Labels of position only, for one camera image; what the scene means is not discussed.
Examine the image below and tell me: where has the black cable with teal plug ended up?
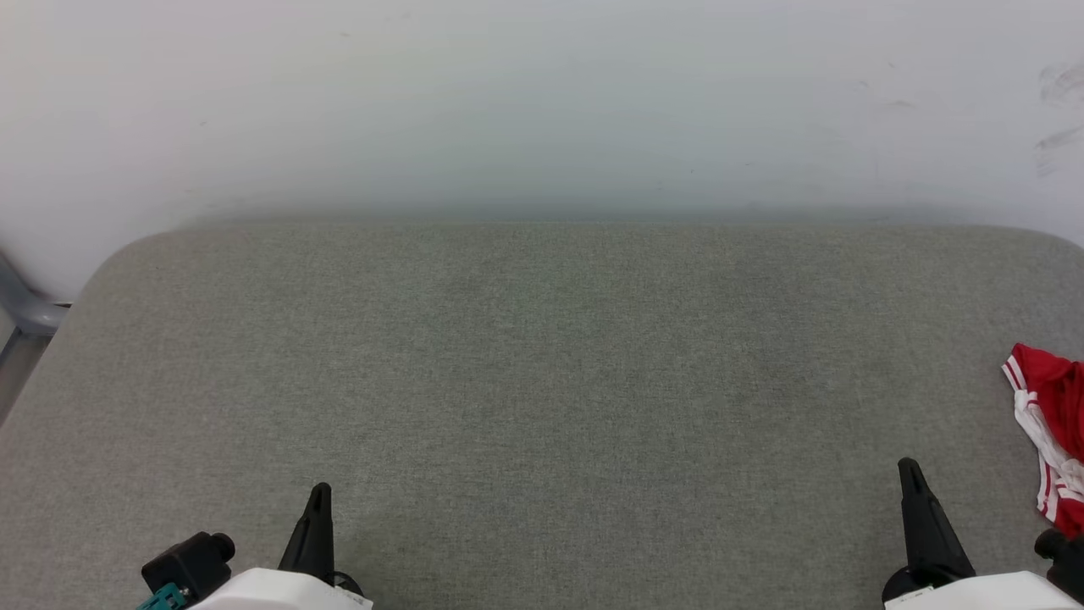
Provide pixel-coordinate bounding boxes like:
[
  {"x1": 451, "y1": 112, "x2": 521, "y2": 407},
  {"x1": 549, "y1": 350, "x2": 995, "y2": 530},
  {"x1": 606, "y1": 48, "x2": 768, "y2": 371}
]
[{"x1": 135, "y1": 583, "x2": 189, "y2": 610}]

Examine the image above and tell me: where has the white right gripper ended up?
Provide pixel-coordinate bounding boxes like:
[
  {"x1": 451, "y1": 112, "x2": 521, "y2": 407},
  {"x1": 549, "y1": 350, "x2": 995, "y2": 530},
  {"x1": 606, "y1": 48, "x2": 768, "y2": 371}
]
[{"x1": 882, "y1": 457, "x2": 1084, "y2": 610}]

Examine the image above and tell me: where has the red and white jersey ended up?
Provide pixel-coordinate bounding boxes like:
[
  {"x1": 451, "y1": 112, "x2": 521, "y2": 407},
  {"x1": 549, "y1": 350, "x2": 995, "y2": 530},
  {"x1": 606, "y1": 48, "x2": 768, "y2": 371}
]
[{"x1": 1002, "y1": 343, "x2": 1084, "y2": 539}]

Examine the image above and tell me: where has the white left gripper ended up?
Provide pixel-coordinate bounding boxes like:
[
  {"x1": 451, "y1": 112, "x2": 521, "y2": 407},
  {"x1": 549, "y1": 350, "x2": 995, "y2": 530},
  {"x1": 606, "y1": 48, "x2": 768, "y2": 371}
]
[{"x1": 188, "y1": 482, "x2": 374, "y2": 610}]

